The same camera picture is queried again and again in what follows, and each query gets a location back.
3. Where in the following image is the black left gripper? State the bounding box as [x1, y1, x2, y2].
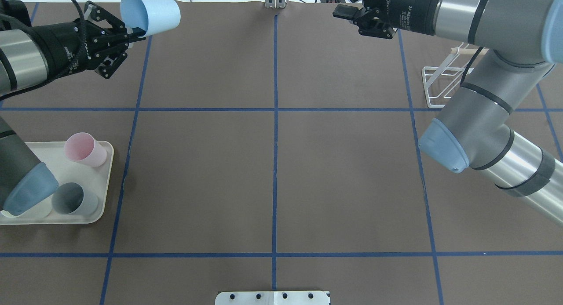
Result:
[33, 1, 146, 80]

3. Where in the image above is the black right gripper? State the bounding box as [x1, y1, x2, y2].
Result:
[333, 0, 441, 40]

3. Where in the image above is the light blue plastic cup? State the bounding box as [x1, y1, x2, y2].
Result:
[119, 0, 181, 37]

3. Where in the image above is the pink plastic cup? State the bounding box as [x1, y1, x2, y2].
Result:
[63, 132, 107, 167]

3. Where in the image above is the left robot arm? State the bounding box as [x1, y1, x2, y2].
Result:
[0, 0, 146, 216]

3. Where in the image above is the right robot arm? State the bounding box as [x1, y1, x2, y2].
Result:
[333, 0, 562, 225]

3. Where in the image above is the grey plastic cup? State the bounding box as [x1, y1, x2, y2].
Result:
[51, 182, 99, 216]

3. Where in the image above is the pale yellow plastic cup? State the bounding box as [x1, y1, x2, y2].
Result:
[1, 202, 51, 219]

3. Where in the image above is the cream plastic tray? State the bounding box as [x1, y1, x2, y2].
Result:
[0, 141, 114, 225]

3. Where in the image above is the white wire cup rack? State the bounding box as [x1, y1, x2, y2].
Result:
[421, 43, 487, 109]

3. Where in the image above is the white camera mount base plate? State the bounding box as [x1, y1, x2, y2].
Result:
[215, 290, 332, 305]

